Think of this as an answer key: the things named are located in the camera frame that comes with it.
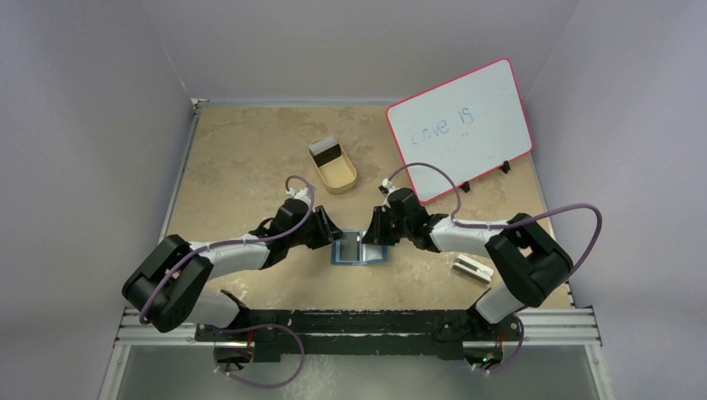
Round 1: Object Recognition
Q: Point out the tan oval tray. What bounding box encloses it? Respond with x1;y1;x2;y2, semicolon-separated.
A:
312;144;358;194

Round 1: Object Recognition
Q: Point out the credit cards stack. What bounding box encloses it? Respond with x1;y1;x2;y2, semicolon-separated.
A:
308;136;342;168

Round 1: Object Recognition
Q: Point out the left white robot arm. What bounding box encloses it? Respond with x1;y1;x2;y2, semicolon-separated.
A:
122;199;345;341

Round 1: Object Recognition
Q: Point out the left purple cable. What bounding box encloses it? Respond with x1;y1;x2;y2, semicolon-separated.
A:
138;175;317;326

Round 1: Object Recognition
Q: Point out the blue card holder wallet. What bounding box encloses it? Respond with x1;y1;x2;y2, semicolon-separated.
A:
330;230;388;266

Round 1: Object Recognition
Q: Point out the white black eraser block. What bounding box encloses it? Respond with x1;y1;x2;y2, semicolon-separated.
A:
452;254;494;284

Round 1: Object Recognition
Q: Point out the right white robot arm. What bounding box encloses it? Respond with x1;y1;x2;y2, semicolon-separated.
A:
361;187;573;339

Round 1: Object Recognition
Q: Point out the purple cable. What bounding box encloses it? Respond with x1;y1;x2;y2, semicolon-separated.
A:
386;162;604;288
138;175;317;326

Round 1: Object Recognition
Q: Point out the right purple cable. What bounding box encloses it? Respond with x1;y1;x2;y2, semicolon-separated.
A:
386;162;604;288

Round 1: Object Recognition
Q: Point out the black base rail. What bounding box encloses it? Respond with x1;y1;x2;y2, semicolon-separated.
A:
195;298;523;367

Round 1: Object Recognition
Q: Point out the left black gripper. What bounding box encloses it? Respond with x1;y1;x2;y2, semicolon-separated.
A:
286;206;344;250

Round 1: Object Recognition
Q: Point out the pink framed whiteboard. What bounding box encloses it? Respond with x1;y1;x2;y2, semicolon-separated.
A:
386;58;533;203

